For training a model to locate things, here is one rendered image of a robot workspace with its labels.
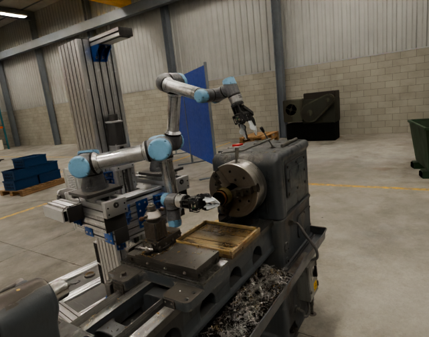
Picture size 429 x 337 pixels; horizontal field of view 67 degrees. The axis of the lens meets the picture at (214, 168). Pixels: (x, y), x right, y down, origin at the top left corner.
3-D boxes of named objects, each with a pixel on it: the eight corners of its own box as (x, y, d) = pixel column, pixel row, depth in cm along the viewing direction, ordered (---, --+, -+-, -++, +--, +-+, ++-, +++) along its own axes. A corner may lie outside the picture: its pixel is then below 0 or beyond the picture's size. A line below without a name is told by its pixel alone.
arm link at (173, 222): (182, 220, 189) (180, 202, 187) (182, 227, 178) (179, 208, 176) (168, 222, 189) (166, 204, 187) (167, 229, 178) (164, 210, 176)
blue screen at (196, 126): (164, 156, 1054) (153, 82, 1006) (187, 152, 1078) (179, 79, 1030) (199, 180, 670) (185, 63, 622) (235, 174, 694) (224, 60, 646)
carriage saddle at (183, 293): (151, 254, 163) (149, 243, 162) (231, 273, 137) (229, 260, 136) (102, 285, 139) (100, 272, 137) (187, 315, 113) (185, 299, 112)
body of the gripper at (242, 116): (235, 126, 184) (227, 106, 184) (242, 124, 191) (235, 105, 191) (245, 121, 180) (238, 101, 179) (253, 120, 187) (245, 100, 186)
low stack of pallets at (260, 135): (255, 145, 1073) (253, 132, 1064) (280, 144, 1029) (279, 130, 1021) (239, 152, 968) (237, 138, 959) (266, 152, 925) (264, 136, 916)
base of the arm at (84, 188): (76, 190, 187) (73, 174, 185) (100, 184, 198) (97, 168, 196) (90, 193, 178) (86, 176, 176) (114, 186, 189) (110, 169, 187)
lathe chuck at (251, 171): (217, 206, 201) (217, 156, 193) (263, 217, 185) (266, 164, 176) (209, 210, 194) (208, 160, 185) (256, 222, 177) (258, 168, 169)
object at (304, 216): (262, 284, 278) (253, 188, 260) (318, 297, 252) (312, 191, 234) (226, 327, 230) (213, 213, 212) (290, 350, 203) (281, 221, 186)
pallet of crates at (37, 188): (46, 181, 843) (39, 152, 827) (67, 182, 809) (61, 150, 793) (0, 195, 737) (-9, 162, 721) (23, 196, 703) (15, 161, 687)
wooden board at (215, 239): (205, 225, 192) (205, 219, 191) (260, 234, 172) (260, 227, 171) (173, 247, 168) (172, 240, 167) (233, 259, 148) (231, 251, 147)
